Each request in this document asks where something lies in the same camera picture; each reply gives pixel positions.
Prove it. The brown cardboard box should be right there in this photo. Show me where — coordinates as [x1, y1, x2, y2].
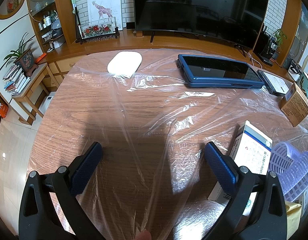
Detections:
[279, 83, 308, 127]

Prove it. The blue cased tablet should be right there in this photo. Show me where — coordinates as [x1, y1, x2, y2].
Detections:
[177, 54, 264, 89]

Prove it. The large black television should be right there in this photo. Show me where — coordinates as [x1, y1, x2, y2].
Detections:
[134, 0, 268, 49]

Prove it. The purple blister pack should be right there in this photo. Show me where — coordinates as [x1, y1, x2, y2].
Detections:
[268, 141, 308, 202]

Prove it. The potted plant dark pot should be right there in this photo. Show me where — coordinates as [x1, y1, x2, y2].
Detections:
[4, 32, 38, 77]

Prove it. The white blue medicine box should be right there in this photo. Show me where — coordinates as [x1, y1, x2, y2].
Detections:
[207, 120, 272, 216]

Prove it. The yellow paper bag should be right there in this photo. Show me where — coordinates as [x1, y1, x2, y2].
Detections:
[285, 201, 302, 239]

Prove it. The small wooden side table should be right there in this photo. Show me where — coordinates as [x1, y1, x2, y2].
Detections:
[10, 63, 61, 126]

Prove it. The small green potted plant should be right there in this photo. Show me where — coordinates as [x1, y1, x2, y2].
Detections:
[273, 28, 287, 53]

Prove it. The giraffe picture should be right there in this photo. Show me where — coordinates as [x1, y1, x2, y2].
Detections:
[87, 0, 123, 30]

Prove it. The black smartphone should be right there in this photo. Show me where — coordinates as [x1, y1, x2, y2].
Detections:
[257, 70, 289, 96]

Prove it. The stack of books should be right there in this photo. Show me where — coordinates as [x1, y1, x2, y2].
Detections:
[2, 64, 31, 96]

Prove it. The framed flower embroidery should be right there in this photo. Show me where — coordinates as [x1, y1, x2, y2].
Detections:
[75, 7, 120, 44]

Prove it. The round framed wall picture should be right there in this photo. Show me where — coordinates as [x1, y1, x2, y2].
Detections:
[0, 0, 25, 20]

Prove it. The white computer mouse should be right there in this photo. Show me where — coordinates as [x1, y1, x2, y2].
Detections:
[107, 51, 142, 79]

